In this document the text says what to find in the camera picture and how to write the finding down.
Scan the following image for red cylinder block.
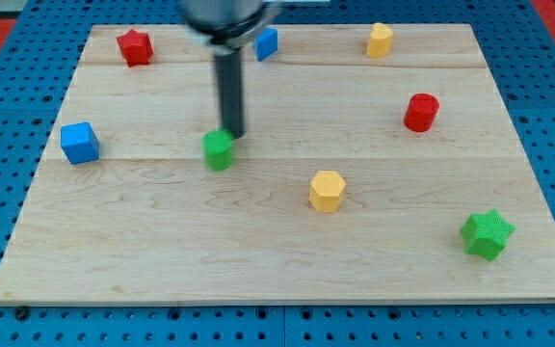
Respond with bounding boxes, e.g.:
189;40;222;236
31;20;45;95
403;93;440;132

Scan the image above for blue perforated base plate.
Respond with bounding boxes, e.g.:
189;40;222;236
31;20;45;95
0;0;555;346

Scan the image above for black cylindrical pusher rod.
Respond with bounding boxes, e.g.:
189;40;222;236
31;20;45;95
214;49;245;139

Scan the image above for blue cube block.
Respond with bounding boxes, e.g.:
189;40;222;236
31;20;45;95
60;122;99;165

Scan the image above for wooden board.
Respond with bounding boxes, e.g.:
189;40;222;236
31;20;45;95
0;24;555;307

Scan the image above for green star block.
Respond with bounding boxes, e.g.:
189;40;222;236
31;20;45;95
460;209;515;261

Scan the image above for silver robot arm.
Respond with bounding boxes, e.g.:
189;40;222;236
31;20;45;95
181;0;281;139

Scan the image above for green cylinder block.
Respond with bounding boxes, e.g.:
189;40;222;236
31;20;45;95
202;129;234;171

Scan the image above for blue angled block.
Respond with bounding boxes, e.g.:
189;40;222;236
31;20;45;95
252;28;278;62

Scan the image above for yellow heart block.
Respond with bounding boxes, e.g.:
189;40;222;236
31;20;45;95
366;22;394;58

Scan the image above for yellow hexagon block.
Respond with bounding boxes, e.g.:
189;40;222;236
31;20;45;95
308;171;346;213

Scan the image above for red star block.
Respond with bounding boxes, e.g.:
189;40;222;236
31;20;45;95
117;29;153;67

